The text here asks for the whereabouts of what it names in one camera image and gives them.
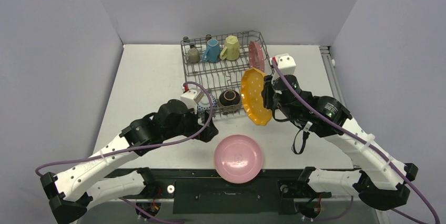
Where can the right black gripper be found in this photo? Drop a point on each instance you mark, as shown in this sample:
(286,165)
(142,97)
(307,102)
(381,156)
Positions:
(268,93)

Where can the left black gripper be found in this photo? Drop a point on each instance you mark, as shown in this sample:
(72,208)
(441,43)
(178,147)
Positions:
(208,133)

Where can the yellow plate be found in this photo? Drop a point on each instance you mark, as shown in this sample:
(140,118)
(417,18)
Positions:
(252,85)

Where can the orange patterned small bowl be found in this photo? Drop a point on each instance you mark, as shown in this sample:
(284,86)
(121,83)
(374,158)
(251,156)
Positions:
(206,104)

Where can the dark brown glazed bowl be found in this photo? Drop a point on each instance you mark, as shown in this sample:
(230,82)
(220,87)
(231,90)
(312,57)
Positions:
(229,99)

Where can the light pink bottom plate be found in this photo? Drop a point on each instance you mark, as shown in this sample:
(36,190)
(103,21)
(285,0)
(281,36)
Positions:
(238,159)

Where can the pink polka dot plate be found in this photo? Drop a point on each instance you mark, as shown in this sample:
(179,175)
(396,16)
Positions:
(256,57)

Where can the yellow green mug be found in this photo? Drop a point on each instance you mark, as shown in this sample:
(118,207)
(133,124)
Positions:
(231,49)

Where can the grey wire dish rack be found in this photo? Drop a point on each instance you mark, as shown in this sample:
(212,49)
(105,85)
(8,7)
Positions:
(223,75)

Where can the blue handled white mug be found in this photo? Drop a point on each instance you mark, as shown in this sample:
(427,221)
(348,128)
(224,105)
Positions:
(212,52)

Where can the small grey cup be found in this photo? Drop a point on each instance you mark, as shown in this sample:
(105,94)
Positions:
(193,56)

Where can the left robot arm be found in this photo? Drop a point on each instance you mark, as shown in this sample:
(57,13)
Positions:
(71,193)

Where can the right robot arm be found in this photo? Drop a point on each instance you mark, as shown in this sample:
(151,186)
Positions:
(380,181)

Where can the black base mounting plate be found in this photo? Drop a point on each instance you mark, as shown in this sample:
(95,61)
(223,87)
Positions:
(204,191)

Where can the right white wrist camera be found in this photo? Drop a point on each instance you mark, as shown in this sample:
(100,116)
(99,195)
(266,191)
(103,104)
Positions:
(285,63)

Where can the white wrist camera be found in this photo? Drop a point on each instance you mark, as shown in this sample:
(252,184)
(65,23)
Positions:
(191,98)
(285,63)

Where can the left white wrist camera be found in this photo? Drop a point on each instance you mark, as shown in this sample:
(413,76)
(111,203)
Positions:
(191,98)

